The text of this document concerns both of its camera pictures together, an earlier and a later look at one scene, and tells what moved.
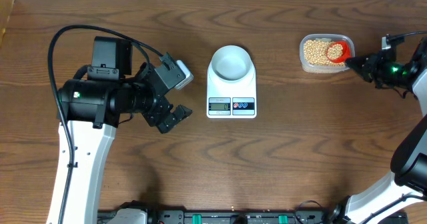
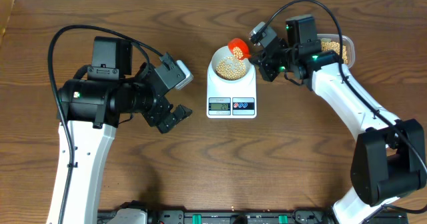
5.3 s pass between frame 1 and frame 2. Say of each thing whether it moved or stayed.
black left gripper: stayed
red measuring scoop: moved
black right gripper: moved
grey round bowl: stayed
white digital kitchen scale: stayed
